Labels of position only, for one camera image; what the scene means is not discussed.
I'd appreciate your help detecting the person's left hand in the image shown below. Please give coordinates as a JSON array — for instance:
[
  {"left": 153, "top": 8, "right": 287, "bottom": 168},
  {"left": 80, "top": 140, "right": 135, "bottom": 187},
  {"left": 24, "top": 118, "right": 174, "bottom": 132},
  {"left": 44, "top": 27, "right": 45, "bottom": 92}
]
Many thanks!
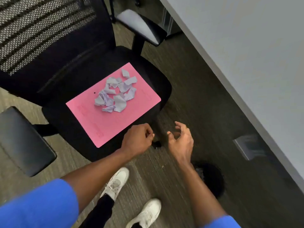
[{"left": 120, "top": 123, "right": 155, "bottom": 158}]

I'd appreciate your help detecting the person's right hand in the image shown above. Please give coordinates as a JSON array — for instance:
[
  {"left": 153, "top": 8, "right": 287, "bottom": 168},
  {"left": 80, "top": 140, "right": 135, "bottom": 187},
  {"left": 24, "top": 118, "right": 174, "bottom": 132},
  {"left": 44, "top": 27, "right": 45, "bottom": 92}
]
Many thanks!
[{"left": 167, "top": 121, "right": 194, "bottom": 165}]

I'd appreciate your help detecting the person's left forearm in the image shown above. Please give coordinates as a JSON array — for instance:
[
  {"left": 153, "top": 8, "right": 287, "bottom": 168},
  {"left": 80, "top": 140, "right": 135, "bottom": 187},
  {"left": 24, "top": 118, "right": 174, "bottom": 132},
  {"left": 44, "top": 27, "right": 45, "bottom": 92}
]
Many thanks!
[{"left": 61, "top": 149, "right": 133, "bottom": 213}]

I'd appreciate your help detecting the pink paper folder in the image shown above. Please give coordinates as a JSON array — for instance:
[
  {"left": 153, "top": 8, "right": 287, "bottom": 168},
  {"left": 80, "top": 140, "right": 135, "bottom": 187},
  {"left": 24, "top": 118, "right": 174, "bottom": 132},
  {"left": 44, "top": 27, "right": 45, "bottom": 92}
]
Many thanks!
[{"left": 66, "top": 62, "right": 162, "bottom": 149}]

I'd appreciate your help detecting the blue shirt sleeve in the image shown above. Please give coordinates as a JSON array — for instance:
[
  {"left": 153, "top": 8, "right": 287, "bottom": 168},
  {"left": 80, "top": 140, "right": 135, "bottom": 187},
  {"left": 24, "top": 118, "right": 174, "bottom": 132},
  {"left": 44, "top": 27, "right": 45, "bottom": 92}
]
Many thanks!
[
  {"left": 204, "top": 215, "right": 242, "bottom": 228},
  {"left": 0, "top": 178, "right": 79, "bottom": 228}
]

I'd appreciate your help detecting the grey metal table foot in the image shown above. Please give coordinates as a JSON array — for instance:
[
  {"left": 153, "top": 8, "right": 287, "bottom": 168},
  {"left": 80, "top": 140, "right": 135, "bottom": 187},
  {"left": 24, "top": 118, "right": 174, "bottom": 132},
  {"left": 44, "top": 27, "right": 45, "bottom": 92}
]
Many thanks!
[{"left": 232, "top": 134, "right": 267, "bottom": 161}]

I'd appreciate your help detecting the grey metal table leg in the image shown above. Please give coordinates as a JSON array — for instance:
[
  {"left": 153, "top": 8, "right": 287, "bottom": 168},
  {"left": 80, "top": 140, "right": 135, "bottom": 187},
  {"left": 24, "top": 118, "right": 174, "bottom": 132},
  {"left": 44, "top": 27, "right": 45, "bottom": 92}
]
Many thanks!
[{"left": 161, "top": 6, "right": 184, "bottom": 40}]

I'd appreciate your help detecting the blue left shirt sleeve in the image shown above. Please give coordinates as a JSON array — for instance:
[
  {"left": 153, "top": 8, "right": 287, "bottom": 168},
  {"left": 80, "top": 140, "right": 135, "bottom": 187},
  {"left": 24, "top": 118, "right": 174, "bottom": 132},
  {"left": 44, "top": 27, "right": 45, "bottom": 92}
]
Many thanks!
[{"left": 0, "top": 178, "right": 79, "bottom": 228}]

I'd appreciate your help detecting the black trouser leg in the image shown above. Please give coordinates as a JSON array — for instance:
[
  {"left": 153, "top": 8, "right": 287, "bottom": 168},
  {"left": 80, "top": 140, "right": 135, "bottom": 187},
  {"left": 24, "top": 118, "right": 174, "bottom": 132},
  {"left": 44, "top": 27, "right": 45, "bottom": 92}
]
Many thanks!
[{"left": 79, "top": 194, "right": 115, "bottom": 228}]

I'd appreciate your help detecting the white sneaker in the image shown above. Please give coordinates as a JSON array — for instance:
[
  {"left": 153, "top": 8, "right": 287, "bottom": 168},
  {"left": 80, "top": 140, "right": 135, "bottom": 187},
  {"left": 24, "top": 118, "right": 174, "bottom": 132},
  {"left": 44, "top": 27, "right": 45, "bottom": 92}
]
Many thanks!
[
  {"left": 125, "top": 198, "right": 162, "bottom": 228},
  {"left": 100, "top": 167, "right": 130, "bottom": 202}
]

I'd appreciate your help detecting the person's right forearm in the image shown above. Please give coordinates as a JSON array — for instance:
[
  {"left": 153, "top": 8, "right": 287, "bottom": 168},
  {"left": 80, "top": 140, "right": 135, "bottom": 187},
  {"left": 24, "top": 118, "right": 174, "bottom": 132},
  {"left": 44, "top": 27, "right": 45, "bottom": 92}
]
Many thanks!
[{"left": 177, "top": 160, "right": 229, "bottom": 227}]

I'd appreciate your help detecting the black mesh office chair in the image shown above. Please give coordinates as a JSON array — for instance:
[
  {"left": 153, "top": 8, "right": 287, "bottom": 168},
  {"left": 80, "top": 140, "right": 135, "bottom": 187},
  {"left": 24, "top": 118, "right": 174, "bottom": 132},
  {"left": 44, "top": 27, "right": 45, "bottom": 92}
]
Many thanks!
[{"left": 0, "top": 0, "right": 172, "bottom": 177}]

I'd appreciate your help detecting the pile of torn paper pieces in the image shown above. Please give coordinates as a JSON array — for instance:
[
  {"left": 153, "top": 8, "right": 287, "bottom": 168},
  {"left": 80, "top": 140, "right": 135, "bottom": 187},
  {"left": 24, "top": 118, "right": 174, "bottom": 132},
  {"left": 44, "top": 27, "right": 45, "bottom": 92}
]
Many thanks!
[{"left": 94, "top": 68, "right": 138, "bottom": 113}]

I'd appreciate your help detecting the blue right shirt sleeve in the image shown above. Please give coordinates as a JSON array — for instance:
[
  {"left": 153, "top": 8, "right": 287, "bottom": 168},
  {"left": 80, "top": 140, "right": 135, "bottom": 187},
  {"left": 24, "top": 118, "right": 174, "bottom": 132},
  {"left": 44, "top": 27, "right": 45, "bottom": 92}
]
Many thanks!
[{"left": 204, "top": 215, "right": 242, "bottom": 228}]

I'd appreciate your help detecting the black padded chair armrest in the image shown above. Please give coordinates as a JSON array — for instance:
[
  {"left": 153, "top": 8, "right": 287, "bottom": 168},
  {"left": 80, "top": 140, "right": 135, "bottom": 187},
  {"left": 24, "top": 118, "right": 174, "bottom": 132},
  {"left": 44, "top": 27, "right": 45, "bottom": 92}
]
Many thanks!
[
  {"left": 116, "top": 9, "right": 168, "bottom": 47},
  {"left": 0, "top": 106, "right": 57, "bottom": 177}
]

